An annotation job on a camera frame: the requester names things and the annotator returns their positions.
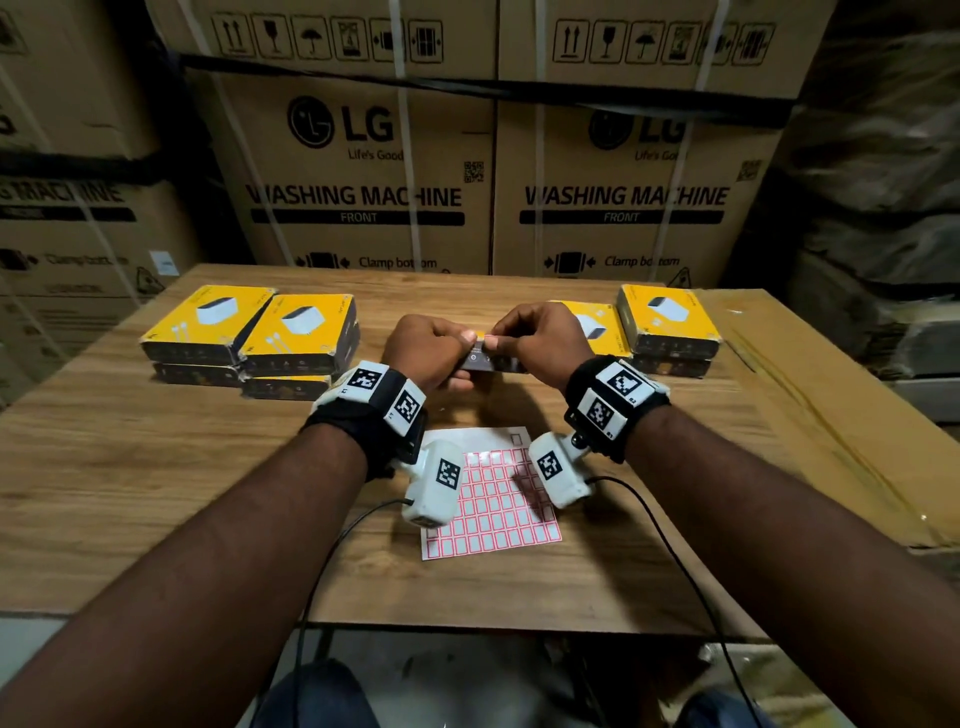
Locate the stack of large printed cartons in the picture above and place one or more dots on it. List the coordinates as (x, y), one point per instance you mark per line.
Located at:
(345, 240)

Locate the sheet of red-bordered labels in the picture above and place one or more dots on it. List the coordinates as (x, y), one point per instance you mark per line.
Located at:
(502, 517)

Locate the person's left forearm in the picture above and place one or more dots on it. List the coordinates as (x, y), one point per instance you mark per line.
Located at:
(187, 585)

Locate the person's leg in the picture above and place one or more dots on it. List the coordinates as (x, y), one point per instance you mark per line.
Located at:
(720, 711)
(315, 697)

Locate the black stretch wrap band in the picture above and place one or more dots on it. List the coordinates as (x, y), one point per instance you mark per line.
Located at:
(75, 167)
(600, 96)

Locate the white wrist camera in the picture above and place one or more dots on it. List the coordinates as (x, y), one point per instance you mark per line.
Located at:
(559, 472)
(435, 487)

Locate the person's left leg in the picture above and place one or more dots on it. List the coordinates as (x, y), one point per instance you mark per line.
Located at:
(315, 697)

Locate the person's right leg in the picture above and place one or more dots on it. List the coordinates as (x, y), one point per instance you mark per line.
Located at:
(720, 711)

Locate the person's right hand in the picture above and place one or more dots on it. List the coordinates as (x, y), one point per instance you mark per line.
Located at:
(547, 341)

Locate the group of yellow boxes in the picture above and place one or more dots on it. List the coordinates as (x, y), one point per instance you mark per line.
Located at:
(300, 341)

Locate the black metal table frame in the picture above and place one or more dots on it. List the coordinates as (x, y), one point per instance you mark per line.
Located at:
(324, 643)

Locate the plastic wrapped cardboard stack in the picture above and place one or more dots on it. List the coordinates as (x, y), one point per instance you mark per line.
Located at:
(877, 187)

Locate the person's left hand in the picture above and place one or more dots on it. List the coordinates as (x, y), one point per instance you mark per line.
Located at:
(427, 352)

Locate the flat brown cardboard sheet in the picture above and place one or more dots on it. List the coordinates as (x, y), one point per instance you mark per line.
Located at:
(810, 390)

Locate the person's right forearm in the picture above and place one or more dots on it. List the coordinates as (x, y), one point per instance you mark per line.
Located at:
(795, 540)

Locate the black wristband with marker tags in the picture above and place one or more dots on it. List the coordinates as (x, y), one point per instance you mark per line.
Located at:
(360, 435)
(615, 405)

